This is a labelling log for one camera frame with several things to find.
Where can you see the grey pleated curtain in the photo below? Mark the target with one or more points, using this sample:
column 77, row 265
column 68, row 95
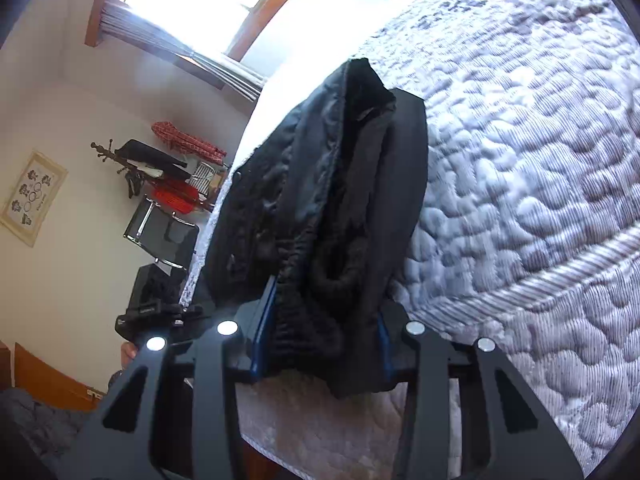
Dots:
column 200, row 62

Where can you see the grey quilted mattress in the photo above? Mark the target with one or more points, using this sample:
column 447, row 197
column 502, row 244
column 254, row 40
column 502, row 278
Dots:
column 525, row 160

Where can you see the wall poster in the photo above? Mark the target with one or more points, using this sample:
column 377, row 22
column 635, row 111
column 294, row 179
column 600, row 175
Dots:
column 32, row 197

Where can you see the black hanging garment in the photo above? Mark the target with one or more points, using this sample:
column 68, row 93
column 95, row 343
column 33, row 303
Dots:
column 150, row 156

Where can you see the dark wooden coat rack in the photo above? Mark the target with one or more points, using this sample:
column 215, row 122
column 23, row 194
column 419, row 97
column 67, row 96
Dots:
column 107, row 154

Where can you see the plain red garment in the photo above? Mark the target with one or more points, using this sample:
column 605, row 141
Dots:
column 172, row 196

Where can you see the white striped cloth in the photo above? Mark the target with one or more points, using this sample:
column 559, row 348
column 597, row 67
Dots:
column 204, row 177

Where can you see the dark grey cloth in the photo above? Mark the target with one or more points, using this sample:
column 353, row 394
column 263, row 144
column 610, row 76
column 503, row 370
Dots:
column 35, row 425

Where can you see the person's left hand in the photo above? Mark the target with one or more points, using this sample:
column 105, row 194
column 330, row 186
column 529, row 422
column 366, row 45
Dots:
column 128, row 353

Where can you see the wooden framed window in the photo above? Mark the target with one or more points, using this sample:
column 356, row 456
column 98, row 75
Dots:
column 200, row 0

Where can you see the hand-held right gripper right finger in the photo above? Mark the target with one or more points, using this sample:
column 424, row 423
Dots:
column 385, row 347

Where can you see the black jacket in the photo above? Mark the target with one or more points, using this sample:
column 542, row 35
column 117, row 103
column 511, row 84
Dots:
column 320, row 200

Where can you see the black chrome chair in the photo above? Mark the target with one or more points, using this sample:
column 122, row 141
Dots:
column 162, row 232

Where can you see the red patterned garment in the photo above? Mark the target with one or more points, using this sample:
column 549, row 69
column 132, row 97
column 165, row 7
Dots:
column 187, row 141

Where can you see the brown wooden furniture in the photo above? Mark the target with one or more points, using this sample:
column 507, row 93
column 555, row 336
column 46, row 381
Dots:
column 50, row 380

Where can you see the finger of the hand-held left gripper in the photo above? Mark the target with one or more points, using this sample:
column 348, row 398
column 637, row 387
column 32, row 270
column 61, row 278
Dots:
column 192, row 311

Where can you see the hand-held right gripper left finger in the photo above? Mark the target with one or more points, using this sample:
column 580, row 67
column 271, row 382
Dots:
column 262, row 340

